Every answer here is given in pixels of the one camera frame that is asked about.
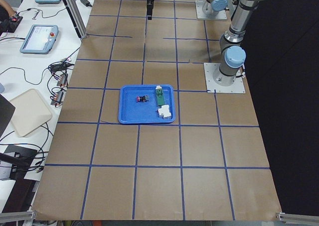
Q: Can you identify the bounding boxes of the beige plastic tray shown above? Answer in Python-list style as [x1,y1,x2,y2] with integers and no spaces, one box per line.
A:
[9,89,52,137]

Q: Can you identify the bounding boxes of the white relay module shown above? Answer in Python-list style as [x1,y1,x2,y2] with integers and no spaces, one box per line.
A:
[157,105,172,119]

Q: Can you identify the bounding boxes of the blue plastic tray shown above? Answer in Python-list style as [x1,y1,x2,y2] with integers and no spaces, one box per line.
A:
[118,85,176,124]

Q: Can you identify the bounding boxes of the aluminium frame post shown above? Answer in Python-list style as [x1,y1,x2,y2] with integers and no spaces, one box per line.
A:
[62,0,87,39]

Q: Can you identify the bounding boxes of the green terminal block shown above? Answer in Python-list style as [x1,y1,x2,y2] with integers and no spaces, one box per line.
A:
[155,86,165,107]

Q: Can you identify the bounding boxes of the black power adapter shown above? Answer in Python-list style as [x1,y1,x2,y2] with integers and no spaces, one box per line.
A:
[80,0,92,7]

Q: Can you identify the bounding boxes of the near blue teach pendant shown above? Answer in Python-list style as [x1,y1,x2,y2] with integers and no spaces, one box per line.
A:
[20,24,59,54]

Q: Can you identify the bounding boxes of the red emergency stop button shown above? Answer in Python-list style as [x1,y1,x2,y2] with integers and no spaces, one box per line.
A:
[137,95,150,103]

